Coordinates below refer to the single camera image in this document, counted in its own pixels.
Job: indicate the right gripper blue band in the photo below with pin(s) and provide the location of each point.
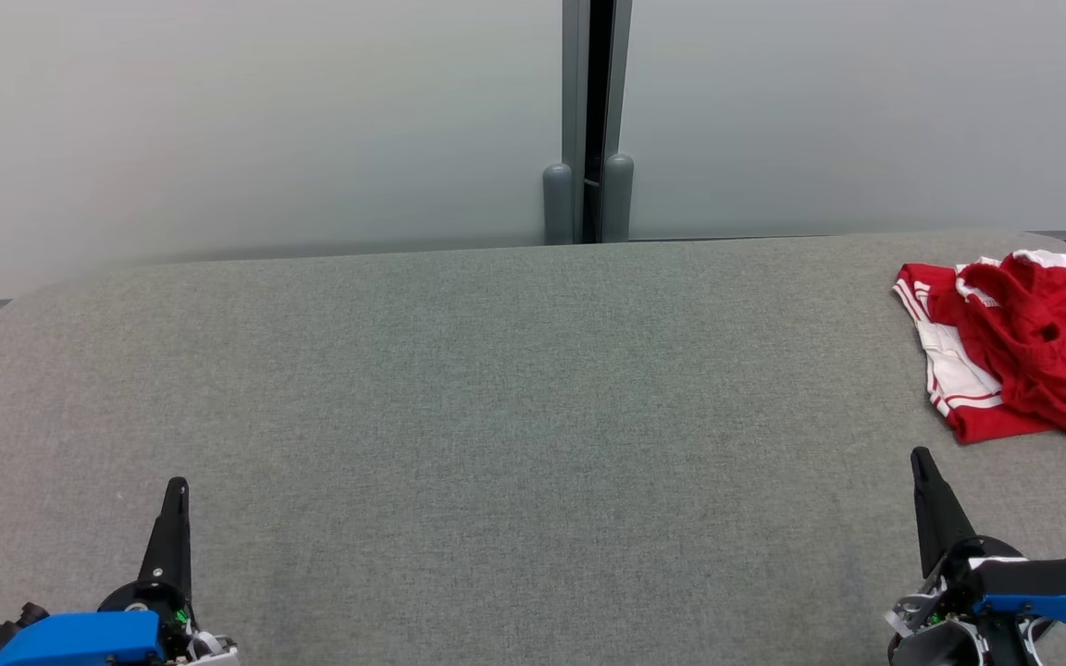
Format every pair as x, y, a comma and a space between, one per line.
1033, 587

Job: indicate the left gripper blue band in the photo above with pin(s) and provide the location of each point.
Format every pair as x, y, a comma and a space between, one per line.
89, 638

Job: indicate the red basketball jersey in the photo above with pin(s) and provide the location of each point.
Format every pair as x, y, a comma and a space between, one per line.
959, 370

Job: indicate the red basketball shorts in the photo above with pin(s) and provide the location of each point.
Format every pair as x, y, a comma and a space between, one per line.
1065, 351

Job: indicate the grey partition post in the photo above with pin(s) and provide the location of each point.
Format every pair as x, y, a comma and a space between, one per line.
559, 199
618, 194

